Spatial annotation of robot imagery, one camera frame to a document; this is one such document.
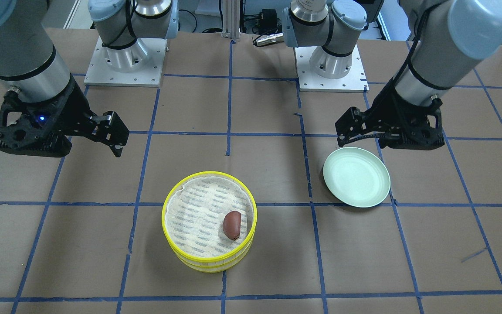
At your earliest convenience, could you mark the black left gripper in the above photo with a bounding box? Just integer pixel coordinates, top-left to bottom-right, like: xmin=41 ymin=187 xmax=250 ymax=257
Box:
xmin=335 ymin=82 xmax=445 ymax=150

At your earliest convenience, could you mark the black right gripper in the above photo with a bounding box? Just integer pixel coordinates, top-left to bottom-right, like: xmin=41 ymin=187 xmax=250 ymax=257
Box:
xmin=0 ymin=78 xmax=129 ymax=158

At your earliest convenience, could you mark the yellow bamboo steamer tray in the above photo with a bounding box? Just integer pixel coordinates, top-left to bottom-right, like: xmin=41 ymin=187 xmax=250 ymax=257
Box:
xmin=161 ymin=171 xmax=257 ymax=262

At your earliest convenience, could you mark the brown steamed bun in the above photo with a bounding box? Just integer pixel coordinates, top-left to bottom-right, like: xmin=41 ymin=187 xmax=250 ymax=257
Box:
xmin=222 ymin=211 xmax=241 ymax=241

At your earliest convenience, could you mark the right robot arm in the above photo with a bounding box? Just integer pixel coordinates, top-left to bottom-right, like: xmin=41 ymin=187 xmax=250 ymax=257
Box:
xmin=0 ymin=0 xmax=179 ymax=158

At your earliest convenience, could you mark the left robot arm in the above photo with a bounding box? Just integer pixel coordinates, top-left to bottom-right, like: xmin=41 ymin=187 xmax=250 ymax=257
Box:
xmin=282 ymin=0 xmax=502 ymax=150

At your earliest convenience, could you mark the yellow bamboo steamer base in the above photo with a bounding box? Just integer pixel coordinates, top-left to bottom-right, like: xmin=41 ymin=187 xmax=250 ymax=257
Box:
xmin=173 ymin=242 xmax=252 ymax=273

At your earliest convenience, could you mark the light green plate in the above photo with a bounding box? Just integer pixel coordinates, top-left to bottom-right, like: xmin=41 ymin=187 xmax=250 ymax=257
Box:
xmin=322 ymin=147 xmax=391 ymax=208

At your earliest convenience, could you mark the black power adapter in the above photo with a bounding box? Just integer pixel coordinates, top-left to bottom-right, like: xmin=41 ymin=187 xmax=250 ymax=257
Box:
xmin=259 ymin=9 xmax=278 ymax=28

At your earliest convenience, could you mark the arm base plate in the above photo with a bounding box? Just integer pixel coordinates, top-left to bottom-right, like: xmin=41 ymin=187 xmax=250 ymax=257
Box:
xmin=84 ymin=38 xmax=168 ymax=88
xmin=294 ymin=46 xmax=369 ymax=93

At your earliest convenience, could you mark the aluminium frame post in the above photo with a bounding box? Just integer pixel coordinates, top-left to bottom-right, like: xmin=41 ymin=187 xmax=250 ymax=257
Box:
xmin=218 ymin=0 xmax=243 ymax=42

